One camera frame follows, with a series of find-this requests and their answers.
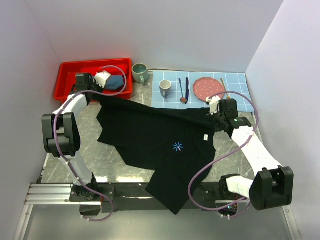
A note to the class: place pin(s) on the blue grid placemat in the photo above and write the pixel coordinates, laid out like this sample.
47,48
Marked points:
235,82

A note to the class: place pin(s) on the green ceramic mug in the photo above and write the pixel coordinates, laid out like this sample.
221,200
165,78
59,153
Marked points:
140,73

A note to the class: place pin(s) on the aluminium rail frame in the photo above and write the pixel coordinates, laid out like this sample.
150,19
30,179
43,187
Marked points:
49,215

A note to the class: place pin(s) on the black t shirt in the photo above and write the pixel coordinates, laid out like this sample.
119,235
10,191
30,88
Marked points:
176,144

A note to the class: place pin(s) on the red plastic bin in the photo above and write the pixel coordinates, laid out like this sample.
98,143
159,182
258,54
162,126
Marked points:
67,75

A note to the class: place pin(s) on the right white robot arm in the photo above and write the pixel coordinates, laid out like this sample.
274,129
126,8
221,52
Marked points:
272,185

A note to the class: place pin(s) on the grey white mug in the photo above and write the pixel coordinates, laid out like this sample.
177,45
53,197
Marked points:
165,88

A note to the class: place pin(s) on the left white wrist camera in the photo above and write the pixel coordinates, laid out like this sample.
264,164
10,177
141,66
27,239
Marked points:
101,78

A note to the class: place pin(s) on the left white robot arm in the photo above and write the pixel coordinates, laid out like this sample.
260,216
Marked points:
61,136

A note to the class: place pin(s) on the pink dotted plate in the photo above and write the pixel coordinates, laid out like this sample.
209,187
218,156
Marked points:
206,87

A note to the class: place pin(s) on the blue handled knife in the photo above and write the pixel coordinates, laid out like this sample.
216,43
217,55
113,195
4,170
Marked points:
187,89

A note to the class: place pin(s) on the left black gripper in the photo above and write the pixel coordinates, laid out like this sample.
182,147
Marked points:
93,82

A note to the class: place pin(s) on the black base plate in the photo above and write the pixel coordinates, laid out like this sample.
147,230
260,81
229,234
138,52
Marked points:
134,197

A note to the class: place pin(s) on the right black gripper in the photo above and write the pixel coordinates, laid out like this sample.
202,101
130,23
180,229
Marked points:
217,128

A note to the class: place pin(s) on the blue handled spoon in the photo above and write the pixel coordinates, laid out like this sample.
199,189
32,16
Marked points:
182,99

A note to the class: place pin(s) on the blue rolled t shirt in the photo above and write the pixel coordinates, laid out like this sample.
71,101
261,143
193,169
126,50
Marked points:
114,82

